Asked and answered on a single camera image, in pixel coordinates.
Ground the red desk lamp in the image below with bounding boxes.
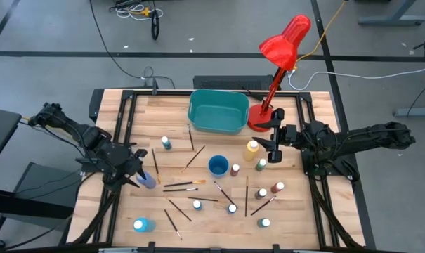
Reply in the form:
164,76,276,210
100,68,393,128
247,13,312,134

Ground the large light blue paint bottle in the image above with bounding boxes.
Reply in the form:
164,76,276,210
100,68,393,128
133,217,157,233

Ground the white cable bundle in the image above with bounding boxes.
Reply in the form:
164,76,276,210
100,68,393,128
108,0,164,21

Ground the black floor cable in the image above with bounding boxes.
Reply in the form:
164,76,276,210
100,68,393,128
89,0,176,89

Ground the gold ferrule black paintbrush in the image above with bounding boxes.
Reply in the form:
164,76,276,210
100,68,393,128
187,196,220,203

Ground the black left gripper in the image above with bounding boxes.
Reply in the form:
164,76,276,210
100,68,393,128
103,142,148,189

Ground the orange bristle paintbrush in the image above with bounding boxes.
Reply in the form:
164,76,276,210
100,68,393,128
163,179,207,188

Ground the yellow cable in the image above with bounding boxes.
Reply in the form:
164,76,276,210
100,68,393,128
295,0,348,64

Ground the gray desk foot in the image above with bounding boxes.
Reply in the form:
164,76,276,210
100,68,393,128
393,107,425,118

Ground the large yellow paint bottle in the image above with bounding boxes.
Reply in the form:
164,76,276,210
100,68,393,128
242,139,260,162

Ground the black loop strap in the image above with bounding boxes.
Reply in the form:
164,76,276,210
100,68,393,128
150,8,161,41

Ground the silver ferrule black paintbrush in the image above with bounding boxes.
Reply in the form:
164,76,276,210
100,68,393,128
213,181,239,209
162,187,200,193

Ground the black cart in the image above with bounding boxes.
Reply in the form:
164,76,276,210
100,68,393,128
0,161,85,247

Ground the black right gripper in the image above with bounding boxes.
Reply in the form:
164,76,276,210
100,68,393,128
251,107,299,164

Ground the teal plastic bin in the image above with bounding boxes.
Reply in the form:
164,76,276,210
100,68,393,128
187,88,251,136

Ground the large purple paint bottle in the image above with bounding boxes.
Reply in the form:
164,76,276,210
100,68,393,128
136,171,157,190

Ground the gray desk leg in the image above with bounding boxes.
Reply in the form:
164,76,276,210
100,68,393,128
358,0,425,27

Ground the blue plastic cup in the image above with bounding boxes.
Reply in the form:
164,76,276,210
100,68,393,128
207,155,230,178

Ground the black grille box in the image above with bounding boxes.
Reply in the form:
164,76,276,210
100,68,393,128
192,74,282,91

